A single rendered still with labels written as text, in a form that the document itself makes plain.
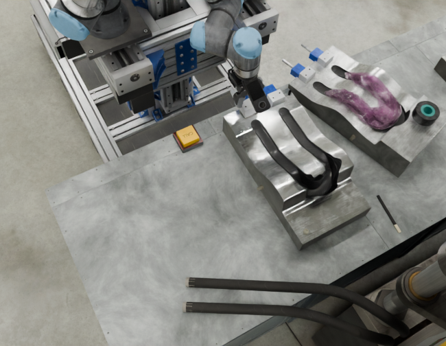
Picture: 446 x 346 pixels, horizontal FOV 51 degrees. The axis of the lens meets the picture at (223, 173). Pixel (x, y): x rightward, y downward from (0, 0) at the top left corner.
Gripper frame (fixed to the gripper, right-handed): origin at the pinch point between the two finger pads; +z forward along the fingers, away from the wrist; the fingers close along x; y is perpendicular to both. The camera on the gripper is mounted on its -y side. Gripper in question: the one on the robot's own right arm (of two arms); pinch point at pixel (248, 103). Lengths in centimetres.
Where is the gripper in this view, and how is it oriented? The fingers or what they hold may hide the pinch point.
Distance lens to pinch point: 156.7
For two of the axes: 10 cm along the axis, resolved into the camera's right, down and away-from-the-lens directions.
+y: -4.8, -8.4, 2.6
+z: 0.2, 2.9, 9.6
